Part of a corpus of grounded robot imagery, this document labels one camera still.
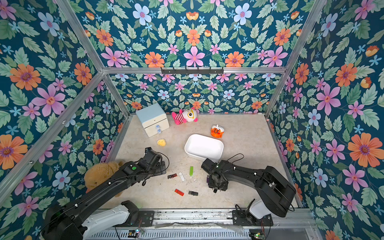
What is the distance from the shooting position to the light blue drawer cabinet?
99cm

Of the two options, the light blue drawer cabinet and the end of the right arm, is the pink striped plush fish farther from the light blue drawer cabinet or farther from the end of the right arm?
the end of the right arm

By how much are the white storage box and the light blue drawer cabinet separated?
0.75ft

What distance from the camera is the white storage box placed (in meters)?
0.96
